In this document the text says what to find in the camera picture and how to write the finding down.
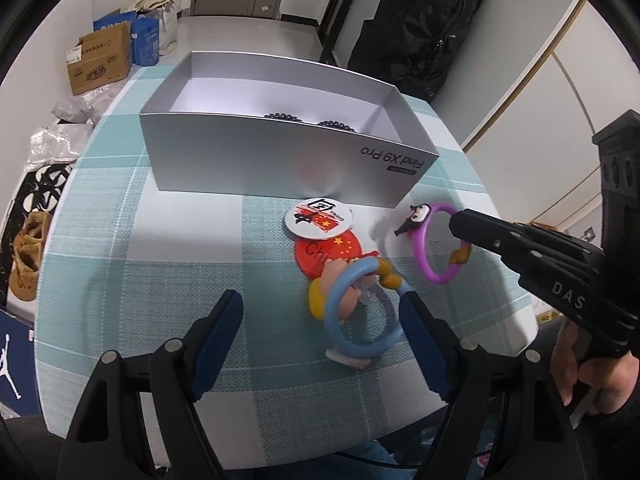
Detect grey plastic bag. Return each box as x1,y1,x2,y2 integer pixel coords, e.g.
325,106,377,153
51,97,103,126

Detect large blue carton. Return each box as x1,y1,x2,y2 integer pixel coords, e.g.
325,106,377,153
93,7,138,36

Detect person's blue jeans leg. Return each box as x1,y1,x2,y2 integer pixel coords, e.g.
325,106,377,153
320,437,436,480

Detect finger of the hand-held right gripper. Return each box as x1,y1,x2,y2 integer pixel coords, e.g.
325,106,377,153
517,221,606,261
448,208,601,281

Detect person's right hand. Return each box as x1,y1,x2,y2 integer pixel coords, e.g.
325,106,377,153
550,319,640,416

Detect silver plastic bag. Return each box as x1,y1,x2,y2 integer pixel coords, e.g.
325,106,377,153
27,124,93,172

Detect red round badge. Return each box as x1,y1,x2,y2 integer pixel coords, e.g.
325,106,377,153
294,232,362,281

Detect brown cardboard box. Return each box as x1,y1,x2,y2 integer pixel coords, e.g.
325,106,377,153
64,21,133,96

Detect white cabinet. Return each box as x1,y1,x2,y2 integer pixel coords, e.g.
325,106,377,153
460,0,640,228

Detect black backpack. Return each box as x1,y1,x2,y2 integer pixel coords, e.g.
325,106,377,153
346,0,485,103

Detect silver cardboard box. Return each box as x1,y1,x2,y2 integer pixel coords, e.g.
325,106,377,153
139,51,441,209

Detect small blue carton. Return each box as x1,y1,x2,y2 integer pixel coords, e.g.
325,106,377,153
131,17,162,67

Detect purple bracelet with charms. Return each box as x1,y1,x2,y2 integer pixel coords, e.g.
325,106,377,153
394,202,473,285

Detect teal checked tablecloth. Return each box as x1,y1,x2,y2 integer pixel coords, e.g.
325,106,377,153
32,62,541,461

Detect brown shoes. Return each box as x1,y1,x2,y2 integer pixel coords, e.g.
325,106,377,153
9,210,53,303

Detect blue shoe box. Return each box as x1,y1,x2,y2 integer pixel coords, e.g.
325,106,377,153
0,305,46,418

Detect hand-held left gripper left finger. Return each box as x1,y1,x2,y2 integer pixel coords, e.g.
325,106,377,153
59,289,244,480

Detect blue bracelet with cartoon figure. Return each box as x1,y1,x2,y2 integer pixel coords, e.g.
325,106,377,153
308,255,407,372

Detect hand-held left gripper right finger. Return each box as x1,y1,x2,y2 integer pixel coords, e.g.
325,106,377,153
398,290,583,480

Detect cream tote bag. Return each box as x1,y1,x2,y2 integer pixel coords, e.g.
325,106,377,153
127,0,179,56

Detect black and white shoes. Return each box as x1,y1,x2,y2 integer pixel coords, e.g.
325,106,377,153
10,162,73,241

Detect white round badge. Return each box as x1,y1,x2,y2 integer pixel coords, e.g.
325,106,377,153
284,197,347,237

